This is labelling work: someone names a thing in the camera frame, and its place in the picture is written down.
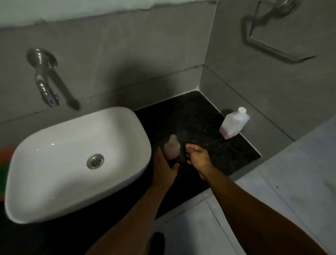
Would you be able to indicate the person's left hand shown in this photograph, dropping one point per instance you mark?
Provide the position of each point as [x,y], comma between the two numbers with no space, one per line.
[161,173]

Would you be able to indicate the person's right hand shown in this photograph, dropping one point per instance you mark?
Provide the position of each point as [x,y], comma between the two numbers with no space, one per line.
[202,161]

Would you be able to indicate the person's right fingers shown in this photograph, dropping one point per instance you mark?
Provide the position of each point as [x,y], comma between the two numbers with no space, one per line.
[191,153]

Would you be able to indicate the person's left thumb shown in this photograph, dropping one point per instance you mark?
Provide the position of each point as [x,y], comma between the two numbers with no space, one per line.
[175,167]

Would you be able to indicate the person's left forearm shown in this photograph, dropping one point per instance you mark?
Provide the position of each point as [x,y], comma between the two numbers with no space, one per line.
[131,223]

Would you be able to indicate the person's right forearm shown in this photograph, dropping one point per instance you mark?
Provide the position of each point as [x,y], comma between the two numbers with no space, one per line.
[257,215]

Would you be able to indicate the pink soap dispenser bottle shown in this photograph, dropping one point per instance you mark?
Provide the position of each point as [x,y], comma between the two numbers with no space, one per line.
[172,149]

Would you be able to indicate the white plastic bottle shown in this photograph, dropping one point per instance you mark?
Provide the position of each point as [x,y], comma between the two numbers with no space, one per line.
[233,124]

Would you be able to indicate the dark shoe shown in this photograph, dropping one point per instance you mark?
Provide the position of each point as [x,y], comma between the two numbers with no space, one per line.
[156,244]

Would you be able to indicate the metal sink drain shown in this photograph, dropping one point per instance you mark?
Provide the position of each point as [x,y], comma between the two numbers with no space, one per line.
[95,161]

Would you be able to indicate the white ceramic sink basin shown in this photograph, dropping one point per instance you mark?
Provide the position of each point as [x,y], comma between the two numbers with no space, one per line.
[60,163]

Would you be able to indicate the red and green plastic item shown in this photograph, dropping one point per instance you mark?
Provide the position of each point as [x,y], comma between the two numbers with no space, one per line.
[5,168]

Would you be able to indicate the chrome wall faucet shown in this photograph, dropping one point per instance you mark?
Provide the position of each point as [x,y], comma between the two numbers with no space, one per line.
[43,78]

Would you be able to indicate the wall mirror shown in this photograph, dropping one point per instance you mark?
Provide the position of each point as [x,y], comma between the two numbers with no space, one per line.
[78,9]

